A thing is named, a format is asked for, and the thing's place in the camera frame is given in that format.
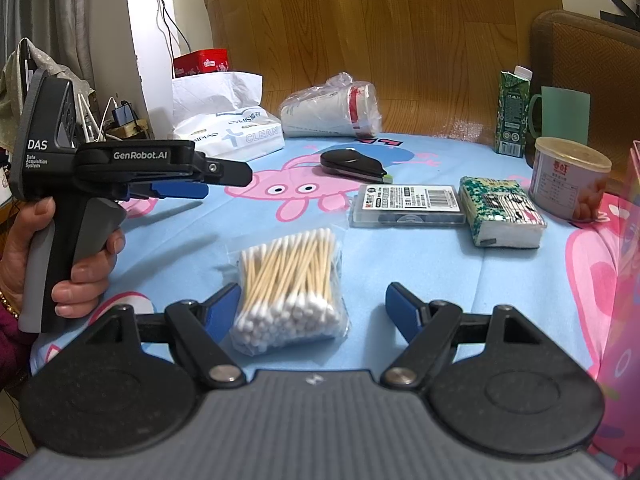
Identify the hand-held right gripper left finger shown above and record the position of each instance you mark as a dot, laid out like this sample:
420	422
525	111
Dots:
225	307

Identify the blue printed tablecloth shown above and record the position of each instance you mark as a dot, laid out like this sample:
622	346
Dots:
200	240

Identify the grey fabric bag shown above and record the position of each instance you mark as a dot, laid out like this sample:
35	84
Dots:
15	90

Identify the clear case with barcode label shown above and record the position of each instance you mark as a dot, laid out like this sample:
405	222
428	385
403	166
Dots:
405	200

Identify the brown chair back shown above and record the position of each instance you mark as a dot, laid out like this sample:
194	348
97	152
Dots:
600	60

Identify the grey curtain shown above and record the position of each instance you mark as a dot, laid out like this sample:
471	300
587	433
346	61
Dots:
50	10

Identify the bagged stack of paper cups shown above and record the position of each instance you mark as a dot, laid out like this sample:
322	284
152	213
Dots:
325	110

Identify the pink biscuit tin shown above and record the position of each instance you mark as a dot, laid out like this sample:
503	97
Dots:
625	310

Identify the person's left hand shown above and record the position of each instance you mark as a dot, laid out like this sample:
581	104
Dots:
85	290

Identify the large white tissue pack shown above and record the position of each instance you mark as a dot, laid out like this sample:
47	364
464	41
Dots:
240	135

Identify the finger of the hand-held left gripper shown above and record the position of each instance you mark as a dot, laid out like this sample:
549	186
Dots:
220	170
175	190

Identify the wooden board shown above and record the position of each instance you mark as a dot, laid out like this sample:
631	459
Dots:
400	35

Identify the gold metal box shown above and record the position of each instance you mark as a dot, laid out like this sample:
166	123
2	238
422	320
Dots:
135	131

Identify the red tin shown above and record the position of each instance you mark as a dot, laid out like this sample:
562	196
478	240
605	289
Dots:
200	60

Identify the bag of cotton swabs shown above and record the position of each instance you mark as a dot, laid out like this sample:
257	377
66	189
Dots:
285	285

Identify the round can with lid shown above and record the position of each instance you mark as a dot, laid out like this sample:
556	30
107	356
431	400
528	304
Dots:
565	185

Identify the black charger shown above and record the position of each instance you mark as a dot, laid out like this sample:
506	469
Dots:
123	114

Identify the green drink carton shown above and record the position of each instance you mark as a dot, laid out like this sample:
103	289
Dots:
510	115

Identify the black plastic gadget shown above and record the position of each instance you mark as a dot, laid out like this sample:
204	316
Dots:
350	162

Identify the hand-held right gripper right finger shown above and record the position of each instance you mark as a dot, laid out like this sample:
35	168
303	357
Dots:
402	310

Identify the green floral tissue packet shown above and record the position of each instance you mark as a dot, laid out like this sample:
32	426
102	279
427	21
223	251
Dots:
495	205

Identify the black tape cross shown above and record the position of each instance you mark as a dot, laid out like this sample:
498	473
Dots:
620	10

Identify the green mug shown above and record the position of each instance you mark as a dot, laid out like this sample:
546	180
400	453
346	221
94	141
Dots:
565	110

